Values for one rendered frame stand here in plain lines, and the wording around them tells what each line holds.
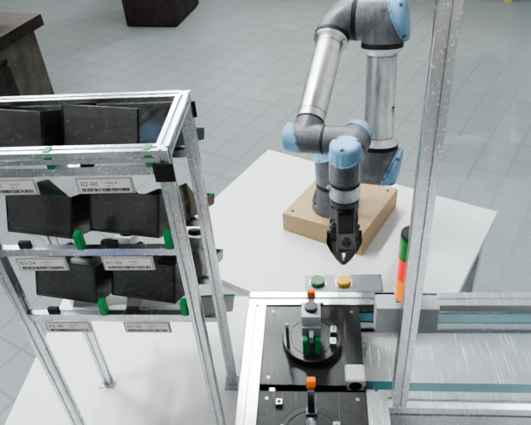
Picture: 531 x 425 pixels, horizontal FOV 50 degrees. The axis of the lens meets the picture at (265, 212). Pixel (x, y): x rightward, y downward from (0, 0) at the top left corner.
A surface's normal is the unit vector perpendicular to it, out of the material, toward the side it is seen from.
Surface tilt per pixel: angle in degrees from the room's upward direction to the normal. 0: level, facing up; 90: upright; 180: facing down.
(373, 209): 5
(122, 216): 65
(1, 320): 0
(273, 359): 0
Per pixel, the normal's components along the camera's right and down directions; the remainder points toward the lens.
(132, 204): -0.25, 0.22
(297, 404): -0.07, -0.79
